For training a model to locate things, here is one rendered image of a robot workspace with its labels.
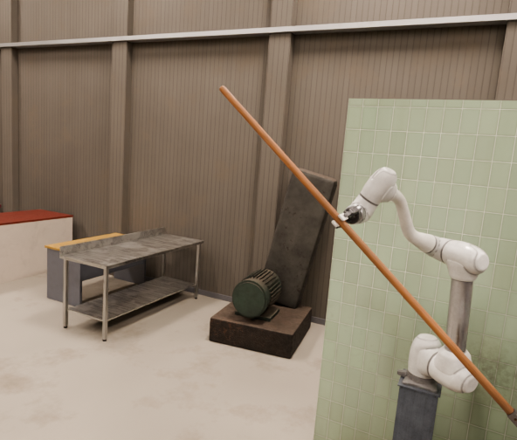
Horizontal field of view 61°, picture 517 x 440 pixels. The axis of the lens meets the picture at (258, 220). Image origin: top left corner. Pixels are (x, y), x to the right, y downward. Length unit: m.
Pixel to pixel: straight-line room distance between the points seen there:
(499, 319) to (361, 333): 0.86
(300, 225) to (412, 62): 2.28
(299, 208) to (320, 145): 0.91
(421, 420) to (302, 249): 3.11
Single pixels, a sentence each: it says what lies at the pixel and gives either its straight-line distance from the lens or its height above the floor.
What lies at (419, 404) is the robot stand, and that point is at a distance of 2.72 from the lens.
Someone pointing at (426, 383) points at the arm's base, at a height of 1.03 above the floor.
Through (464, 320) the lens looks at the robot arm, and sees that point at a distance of 2.42.
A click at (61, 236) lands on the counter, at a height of 0.57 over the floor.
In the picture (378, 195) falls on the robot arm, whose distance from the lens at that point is 2.04.
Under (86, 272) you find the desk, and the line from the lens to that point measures 6.32.
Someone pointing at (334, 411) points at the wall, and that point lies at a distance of 3.53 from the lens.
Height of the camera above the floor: 2.19
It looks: 9 degrees down
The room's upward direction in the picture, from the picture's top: 4 degrees clockwise
